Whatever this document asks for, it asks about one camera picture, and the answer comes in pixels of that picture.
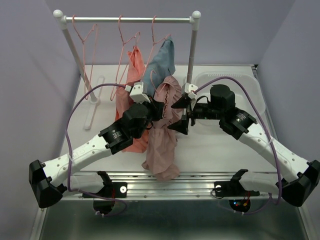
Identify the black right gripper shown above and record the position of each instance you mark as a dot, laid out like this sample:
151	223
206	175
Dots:
182	125

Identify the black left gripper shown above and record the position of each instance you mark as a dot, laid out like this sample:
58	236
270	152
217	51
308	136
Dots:
156	107

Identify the coral orange skirt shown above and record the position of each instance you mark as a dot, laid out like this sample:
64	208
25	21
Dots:
135	71

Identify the blue denim skirt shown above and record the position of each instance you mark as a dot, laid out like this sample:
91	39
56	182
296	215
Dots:
163	61

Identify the dusty pink pleated skirt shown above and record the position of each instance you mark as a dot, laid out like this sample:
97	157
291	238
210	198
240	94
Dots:
160	153

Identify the pink hanger of denim skirt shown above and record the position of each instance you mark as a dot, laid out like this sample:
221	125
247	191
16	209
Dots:
156	32

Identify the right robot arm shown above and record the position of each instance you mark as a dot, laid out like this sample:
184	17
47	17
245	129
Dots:
296	177

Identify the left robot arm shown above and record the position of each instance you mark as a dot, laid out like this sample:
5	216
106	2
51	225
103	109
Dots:
53	179

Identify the white clothes rack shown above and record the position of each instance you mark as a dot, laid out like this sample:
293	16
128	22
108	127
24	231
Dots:
63	20

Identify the white plastic laundry basket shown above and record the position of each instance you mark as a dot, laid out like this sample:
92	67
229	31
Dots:
248	82

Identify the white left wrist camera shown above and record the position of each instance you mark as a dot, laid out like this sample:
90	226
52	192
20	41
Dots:
137	93

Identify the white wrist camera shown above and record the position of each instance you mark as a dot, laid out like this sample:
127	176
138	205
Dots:
189	90
137	93

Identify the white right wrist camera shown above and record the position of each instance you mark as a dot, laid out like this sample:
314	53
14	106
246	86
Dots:
189	90

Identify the aluminium mounting rail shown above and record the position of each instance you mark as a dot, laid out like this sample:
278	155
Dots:
140	186

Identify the pink wire hanger far left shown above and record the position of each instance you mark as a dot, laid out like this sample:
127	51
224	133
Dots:
87	55

